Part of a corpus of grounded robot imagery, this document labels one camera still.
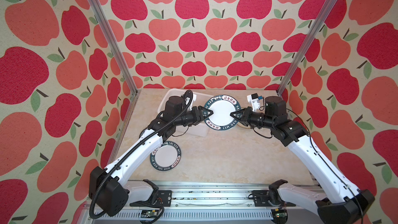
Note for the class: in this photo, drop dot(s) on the white plate lettered dark rim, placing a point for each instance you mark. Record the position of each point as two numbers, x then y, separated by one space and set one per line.
222 106

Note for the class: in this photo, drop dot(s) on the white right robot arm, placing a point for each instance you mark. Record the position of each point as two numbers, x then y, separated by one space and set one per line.
342 201

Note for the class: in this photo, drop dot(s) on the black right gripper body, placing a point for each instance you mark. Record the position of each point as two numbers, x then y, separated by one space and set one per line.
260 121

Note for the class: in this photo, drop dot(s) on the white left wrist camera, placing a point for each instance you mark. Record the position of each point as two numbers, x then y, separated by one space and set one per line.
189 98

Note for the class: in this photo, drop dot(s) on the left aluminium frame post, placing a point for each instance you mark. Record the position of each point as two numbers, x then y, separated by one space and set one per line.
113 44

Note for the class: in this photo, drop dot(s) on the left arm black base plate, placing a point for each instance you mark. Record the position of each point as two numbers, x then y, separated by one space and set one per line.
157 199

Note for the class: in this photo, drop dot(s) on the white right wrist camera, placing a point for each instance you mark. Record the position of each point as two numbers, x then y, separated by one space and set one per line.
257 102

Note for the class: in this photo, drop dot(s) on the aluminium frame post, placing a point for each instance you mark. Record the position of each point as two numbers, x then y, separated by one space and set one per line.
313 30
113 44

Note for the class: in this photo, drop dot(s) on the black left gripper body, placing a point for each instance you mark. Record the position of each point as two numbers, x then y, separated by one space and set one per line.
189 117

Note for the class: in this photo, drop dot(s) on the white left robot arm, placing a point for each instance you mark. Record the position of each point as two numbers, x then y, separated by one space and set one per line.
107 189

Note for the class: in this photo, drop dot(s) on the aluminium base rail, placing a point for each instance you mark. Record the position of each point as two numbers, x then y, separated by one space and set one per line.
218 203

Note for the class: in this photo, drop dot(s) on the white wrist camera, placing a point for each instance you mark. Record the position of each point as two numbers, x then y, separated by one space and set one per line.
257 102
189 98

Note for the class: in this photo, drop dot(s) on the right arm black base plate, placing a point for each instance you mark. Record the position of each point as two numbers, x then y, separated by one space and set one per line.
261 198

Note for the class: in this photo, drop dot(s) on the white plastic bin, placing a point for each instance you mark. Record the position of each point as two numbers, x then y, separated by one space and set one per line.
166 130

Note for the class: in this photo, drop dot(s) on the right aluminium frame post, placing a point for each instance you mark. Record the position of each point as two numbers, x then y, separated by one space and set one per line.
313 30

